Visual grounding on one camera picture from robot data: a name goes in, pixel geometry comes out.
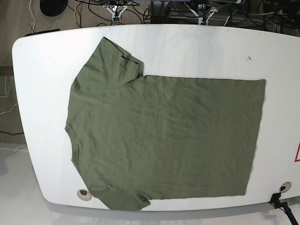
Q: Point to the olive green T-shirt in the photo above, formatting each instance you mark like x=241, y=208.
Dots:
x=139, y=138

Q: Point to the aluminium frame rails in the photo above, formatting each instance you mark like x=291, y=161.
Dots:
x=185, y=11

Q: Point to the black flat bar under table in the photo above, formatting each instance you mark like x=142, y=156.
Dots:
x=41, y=32

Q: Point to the table cable grommet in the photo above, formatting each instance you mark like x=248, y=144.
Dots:
x=84, y=195
x=285, y=187

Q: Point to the black round stand base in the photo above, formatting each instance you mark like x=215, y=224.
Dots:
x=52, y=8

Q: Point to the black clamp with cable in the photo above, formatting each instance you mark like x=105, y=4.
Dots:
x=277, y=204

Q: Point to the right table cable grommet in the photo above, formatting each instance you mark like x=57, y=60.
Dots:
x=285, y=187

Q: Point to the left table cable grommet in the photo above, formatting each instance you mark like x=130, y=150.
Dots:
x=84, y=195

